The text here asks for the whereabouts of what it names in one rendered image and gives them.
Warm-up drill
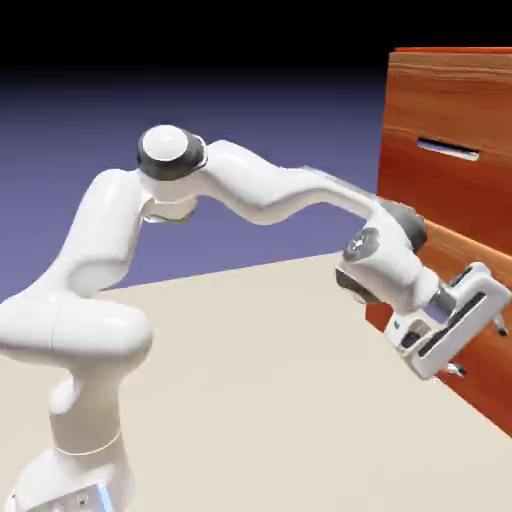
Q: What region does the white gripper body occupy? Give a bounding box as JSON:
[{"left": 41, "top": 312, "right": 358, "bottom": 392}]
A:
[{"left": 400, "top": 261, "right": 512, "bottom": 381}]

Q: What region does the wooden drawer front with slim handle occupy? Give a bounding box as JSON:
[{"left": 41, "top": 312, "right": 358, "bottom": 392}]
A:
[{"left": 376, "top": 51, "right": 512, "bottom": 257}]

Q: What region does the reddish brown wooden cabinet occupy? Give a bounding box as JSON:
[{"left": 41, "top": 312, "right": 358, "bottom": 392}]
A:
[{"left": 365, "top": 46, "right": 512, "bottom": 440}]

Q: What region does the slim silver drawer handle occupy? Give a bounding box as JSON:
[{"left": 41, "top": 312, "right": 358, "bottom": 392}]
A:
[{"left": 416, "top": 136, "right": 481, "bottom": 163}]

